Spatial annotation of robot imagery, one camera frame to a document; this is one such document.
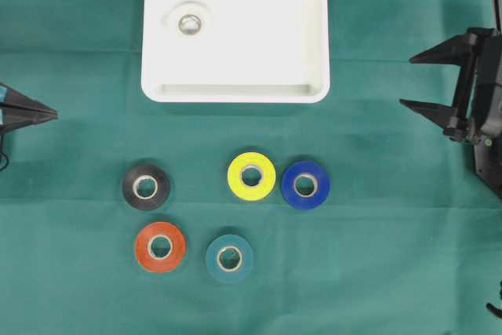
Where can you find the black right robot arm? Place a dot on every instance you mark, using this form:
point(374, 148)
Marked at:
point(487, 154)

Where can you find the green tape roll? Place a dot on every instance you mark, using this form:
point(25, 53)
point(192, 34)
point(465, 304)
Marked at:
point(229, 258)

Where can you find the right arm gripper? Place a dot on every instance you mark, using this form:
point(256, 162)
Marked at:
point(476, 106)

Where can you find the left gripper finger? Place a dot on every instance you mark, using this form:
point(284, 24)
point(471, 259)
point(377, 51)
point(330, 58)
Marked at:
point(12, 119)
point(10, 98)

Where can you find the yellow tape roll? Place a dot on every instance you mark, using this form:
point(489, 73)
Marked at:
point(251, 176)

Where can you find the white plastic case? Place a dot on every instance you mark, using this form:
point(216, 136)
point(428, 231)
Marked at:
point(261, 51)

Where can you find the blue tape roll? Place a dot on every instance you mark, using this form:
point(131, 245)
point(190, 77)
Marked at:
point(305, 185)

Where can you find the white tape roll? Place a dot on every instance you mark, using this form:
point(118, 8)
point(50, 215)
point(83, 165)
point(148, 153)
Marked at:
point(188, 21)

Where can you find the red tape roll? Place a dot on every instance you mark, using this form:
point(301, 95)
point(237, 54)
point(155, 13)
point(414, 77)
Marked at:
point(160, 247)

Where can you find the black tape roll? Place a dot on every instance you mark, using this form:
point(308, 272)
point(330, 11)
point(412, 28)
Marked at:
point(146, 187)

